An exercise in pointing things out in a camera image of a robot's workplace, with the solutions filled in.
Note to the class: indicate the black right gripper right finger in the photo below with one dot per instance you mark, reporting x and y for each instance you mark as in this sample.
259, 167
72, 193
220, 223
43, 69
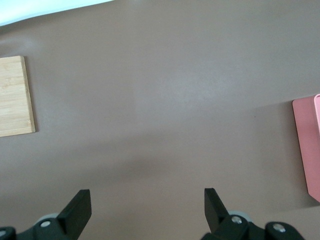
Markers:
215, 212

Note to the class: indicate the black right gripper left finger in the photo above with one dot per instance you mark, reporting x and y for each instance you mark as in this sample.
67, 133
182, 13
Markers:
77, 215

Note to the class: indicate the pink plastic box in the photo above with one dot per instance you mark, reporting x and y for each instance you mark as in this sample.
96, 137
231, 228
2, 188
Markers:
308, 140

